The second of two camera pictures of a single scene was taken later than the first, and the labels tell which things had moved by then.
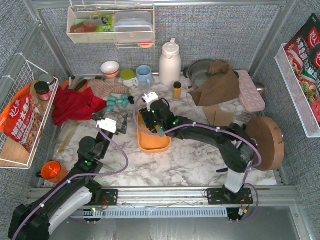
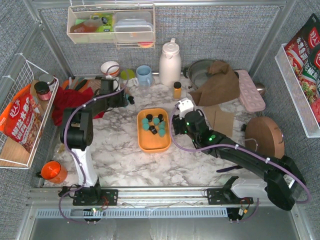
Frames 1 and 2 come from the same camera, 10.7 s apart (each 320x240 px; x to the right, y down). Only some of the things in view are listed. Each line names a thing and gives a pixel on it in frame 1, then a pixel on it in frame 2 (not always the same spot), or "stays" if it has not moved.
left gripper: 113,132 to 122,99
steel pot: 197,71 stays
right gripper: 151,120 to 177,124
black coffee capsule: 131,99 stays
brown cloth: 221,86 stays
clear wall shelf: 129,26 stays
